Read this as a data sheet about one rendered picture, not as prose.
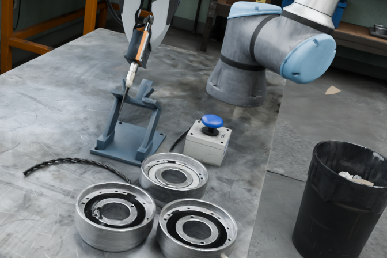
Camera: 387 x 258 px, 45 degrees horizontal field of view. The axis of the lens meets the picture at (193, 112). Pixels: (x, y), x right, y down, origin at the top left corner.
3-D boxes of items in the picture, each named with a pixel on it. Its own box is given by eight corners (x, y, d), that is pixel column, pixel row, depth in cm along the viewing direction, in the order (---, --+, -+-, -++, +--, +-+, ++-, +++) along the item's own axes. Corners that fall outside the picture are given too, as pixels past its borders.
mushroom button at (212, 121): (216, 149, 83) (222, 124, 81) (194, 143, 84) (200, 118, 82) (220, 140, 87) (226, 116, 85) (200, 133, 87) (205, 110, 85)
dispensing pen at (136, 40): (106, 109, 70) (139, 7, 73) (113, 114, 74) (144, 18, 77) (120, 112, 70) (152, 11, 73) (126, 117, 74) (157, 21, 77)
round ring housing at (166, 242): (138, 238, 62) (142, 213, 60) (192, 212, 69) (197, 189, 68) (193, 288, 56) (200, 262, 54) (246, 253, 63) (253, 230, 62)
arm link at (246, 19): (245, 47, 120) (258, -5, 114) (283, 66, 111) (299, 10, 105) (209, 49, 113) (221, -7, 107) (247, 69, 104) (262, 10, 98)
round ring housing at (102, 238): (126, 268, 57) (131, 242, 55) (56, 234, 60) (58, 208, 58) (164, 222, 66) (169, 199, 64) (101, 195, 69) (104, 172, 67)
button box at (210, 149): (220, 167, 83) (226, 143, 81) (182, 156, 84) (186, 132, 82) (228, 147, 90) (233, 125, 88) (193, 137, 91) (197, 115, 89)
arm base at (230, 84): (212, 76, 124) (220, 41, 120) (268, 91, 122) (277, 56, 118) (199, 95, 111) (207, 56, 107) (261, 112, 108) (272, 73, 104)
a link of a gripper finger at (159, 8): (176, 46, 79) (179, -9, 75) (166, 56, 73) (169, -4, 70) (158, 44, 79) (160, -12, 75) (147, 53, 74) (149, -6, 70)
